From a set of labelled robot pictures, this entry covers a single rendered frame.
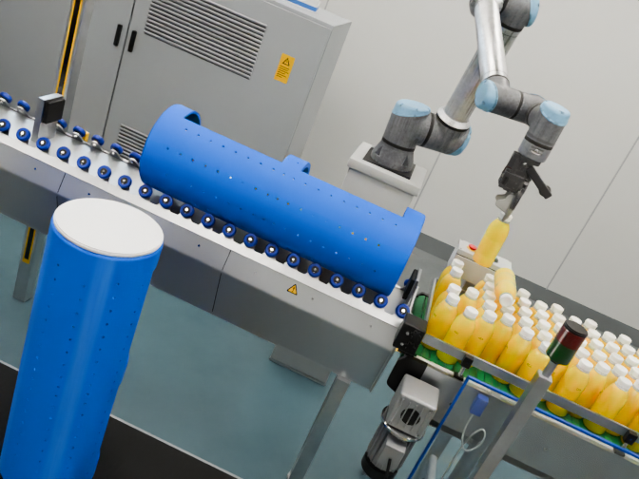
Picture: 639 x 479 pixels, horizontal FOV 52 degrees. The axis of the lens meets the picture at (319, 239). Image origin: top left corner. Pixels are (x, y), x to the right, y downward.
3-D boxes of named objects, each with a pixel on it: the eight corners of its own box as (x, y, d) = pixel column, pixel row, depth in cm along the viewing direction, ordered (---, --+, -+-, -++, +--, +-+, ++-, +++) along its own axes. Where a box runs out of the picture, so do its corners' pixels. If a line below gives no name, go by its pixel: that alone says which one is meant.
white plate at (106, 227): (118, 266, 155) (117, 270, 156) (183, 235, 180) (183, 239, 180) (29, 213, 161) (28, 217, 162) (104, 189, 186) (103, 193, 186)
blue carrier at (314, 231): (166, 176, 233) (192, 101, 224) (393, 280, 226) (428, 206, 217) (128, 191, 206) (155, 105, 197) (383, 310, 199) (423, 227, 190)
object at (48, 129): (48, 134, 230) (56, 92, 223) (58, 139, 229) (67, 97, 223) (30, 140, 221) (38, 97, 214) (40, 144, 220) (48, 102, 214)
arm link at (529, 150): (551, 146, 203) (552, 153, 194) (542, 161, 205) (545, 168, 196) (523, 134, 204) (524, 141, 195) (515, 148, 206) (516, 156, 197)
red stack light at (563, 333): (553, 331, 170) (561, 318, 168) (577, 341, 169) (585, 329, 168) (555, 343, 164) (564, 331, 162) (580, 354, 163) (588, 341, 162)
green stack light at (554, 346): (544, 346, 172) (553, 331, 170) (567, 356, 171) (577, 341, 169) (546, 358, 166) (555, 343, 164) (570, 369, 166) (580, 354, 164)
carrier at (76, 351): (49, 519, 191) (113, 462, 217) (117, 272, 155) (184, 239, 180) (-23, 466, 198) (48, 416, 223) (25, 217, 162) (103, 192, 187)
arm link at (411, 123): (379, 130, 288) (395, 92, 280) (416, 141, 291) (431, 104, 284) (385, 142, 274) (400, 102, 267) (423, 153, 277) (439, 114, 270)
